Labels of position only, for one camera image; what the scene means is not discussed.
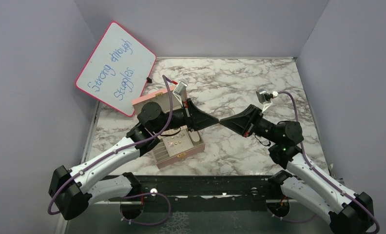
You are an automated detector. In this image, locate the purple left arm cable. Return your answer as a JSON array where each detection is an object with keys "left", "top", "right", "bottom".
[{"left": 47, "top": 75, "right": 175, "bottom": 226}]

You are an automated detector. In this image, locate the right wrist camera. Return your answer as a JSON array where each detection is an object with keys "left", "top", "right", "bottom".
[{"left": 255, "top": 89, "right": 274, "bottom": 113}]

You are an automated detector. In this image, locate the pink jewelry box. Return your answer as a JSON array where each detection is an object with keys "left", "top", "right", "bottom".
[{"left": 132, "top": 89, "right": 205, "bottom": 169}]

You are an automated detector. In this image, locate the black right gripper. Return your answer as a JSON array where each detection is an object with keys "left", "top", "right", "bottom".
[{"left": 220, "top": 104, "right": 281, "bottom": 144}]

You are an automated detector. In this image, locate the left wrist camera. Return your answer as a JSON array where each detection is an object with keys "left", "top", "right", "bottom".
[{"left": 173, "top": 81, "right": 188, "bottom": 104}]

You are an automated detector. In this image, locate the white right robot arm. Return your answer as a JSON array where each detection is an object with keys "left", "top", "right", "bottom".
[{"left": 219, "top": 104, "right": 376, "bottom": 234}]

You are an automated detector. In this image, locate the silver earrings cluster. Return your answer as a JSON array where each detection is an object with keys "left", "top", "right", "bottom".
[{"left": 168, "top": 139, "right": 182, "bottom": 147}]

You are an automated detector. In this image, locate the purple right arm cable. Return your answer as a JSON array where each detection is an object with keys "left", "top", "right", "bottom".
[{"left": 270, "top": 90, "right": 380, "bottom": 234}]

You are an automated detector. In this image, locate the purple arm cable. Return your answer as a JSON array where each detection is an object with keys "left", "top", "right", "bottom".
[
  {"left": 270, "top": 90, "right": 380, "bottom": 234},
  {"left": 47, "top": 75, "right": 175, "bottom": 226}
]

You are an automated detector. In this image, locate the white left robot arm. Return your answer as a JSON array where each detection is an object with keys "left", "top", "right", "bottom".
[{"left": 47, "top": 99, "right": 219, "bottom": 220}]

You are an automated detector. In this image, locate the pink framed whiteboard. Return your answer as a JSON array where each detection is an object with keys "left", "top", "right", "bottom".
[{"left": 75, "top": 21, "right": 156, "bottom": 117}]

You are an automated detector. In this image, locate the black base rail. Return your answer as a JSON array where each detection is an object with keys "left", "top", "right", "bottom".
[{"left": 109, "top": 175, "right": 285, "bottom": 213}]

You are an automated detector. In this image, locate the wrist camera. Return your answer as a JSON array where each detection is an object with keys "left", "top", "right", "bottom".
[
  {"left": 173, "top": 81, "right": 188, "bottom": 104},
  {"left": 255, "top": 89, "right": 274, "bottom": 113}
]

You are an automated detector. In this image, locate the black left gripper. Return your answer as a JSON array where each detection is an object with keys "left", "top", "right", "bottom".
[{"left": 153, "top": 98, "right": 219, "bottom": 134}]

